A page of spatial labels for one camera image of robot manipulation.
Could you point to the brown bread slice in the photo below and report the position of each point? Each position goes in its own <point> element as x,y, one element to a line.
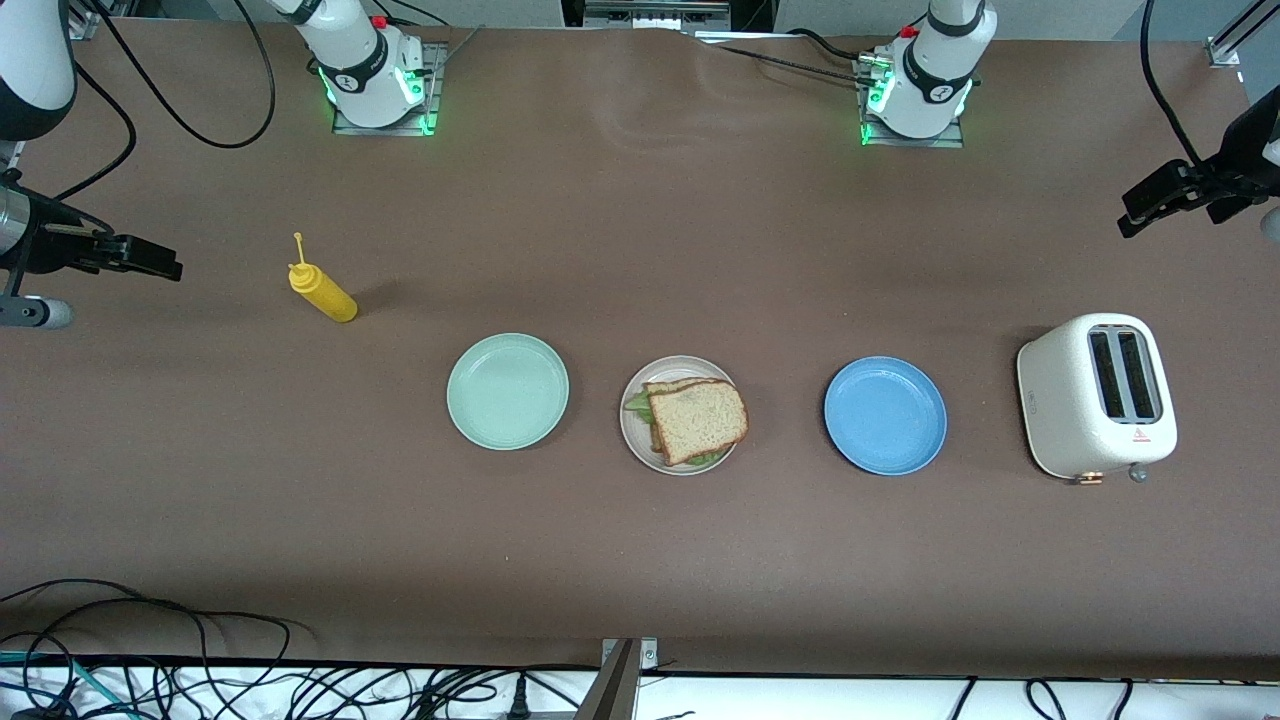
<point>700,420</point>
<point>665,383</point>

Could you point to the blue plate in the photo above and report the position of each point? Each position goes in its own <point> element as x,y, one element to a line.
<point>885,416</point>

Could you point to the green lettuce leaf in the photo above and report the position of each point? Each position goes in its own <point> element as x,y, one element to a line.
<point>638,405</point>

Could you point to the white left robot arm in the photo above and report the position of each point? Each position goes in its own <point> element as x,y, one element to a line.
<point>935,70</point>

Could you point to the black and metal device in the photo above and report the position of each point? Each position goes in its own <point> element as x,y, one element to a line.
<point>660,12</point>

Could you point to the black power plug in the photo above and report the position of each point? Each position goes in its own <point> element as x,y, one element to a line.
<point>518,698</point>

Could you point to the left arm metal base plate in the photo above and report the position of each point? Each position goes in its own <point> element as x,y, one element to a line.
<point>955,140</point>

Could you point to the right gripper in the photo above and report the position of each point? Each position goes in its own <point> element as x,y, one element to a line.
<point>48,247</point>

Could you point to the yellow squeeze bottle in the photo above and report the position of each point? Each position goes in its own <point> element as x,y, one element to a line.
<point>325,292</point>

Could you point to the grey metal bracket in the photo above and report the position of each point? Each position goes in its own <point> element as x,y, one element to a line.
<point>620,690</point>

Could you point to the white toaster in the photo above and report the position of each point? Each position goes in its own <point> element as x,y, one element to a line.
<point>1060,400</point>

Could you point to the beige plate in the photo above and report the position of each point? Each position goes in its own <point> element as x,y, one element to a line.
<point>632,445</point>

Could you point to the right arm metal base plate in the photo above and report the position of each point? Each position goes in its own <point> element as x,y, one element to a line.
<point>432,110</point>

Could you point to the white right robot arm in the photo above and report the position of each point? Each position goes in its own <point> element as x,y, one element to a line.
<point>360,60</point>

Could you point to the mint green plate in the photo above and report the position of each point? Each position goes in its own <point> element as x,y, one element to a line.
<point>508,392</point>

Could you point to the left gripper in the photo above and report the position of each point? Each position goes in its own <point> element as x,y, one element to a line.
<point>1226,170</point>

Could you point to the aluminium frame rail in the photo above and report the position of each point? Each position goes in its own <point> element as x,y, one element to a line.
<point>1232,45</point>
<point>90,20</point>

